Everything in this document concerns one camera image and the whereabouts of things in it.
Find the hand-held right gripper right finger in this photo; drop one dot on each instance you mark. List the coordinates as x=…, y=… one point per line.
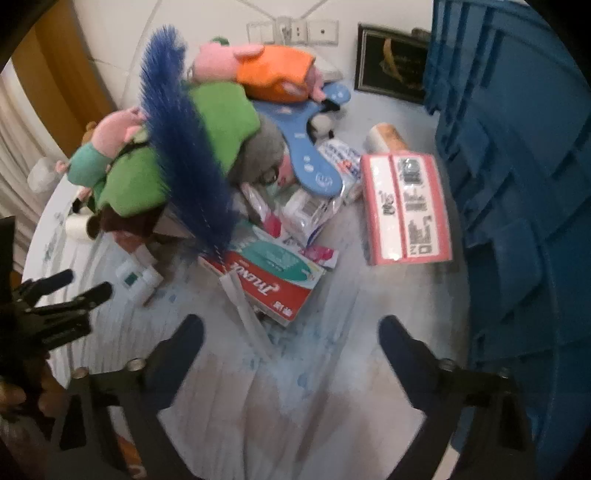
x=397, y=346

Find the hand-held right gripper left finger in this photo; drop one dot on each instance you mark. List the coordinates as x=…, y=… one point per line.
x=184, y=341

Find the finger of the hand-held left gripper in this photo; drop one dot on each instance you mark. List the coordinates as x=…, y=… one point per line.
x=51, y=280
x=87, y=297

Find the maroon knit hat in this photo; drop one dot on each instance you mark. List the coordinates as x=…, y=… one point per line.
x=124, y=222

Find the blue plastic crate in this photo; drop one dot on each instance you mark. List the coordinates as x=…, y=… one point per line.
x=517, y=184

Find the person's left hand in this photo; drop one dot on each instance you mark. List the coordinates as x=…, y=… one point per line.
x=11, y=399

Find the small white teal box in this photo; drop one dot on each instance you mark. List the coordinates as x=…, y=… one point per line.
x=134, y=279

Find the white roll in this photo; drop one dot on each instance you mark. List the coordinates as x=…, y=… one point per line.
x=78, y=227

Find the red medicine box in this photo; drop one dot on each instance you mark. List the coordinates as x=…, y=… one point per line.
x=272, y=300

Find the white plastic bag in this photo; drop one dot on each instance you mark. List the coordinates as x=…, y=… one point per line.
x=44, y=177

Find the pink sachet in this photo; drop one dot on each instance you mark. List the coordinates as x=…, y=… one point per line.
x=321, y=255

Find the teal green medicine box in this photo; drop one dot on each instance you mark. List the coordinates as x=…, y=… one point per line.
x=277, y=261

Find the pig plush teal dress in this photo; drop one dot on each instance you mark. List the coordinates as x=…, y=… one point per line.
x=92, y=161

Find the white curtain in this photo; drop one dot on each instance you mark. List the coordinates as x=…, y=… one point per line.
x=23, y=152

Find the pink tissue pack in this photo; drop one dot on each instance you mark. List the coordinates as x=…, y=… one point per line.
x=406, y=207

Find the pink white packet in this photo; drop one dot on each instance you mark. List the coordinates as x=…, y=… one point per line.
x=261, y=210

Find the brown bear plush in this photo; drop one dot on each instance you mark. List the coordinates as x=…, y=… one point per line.
x=90, y=133

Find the clear wrapped white box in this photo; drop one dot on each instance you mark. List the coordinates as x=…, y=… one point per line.
x=307, y=214

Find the blue white printed packet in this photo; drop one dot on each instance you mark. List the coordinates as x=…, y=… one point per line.
x=339, y=161

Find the white bottle orange label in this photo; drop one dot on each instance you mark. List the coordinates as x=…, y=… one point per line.
x=387, y=137

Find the grey cloth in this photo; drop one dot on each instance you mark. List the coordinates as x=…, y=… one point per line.
x=263, y=145

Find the green plush toy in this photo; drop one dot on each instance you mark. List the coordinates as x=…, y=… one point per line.
x=218, y=42
x=217, y=120

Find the orange wooden panel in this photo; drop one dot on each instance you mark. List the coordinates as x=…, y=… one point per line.
x=60, y=50

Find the black white plush toy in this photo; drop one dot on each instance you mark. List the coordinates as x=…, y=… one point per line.
x=323, y=122

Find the pig plush orange dress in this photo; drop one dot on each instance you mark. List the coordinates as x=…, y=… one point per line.
x=272, y=69

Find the white wall switch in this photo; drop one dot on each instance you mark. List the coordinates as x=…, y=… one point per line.
x=258, y=31

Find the white wall socket plate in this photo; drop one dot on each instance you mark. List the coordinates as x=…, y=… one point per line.
x=323, y=32

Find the white wall socket with plug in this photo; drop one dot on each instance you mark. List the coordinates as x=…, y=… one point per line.
x=291, y=31

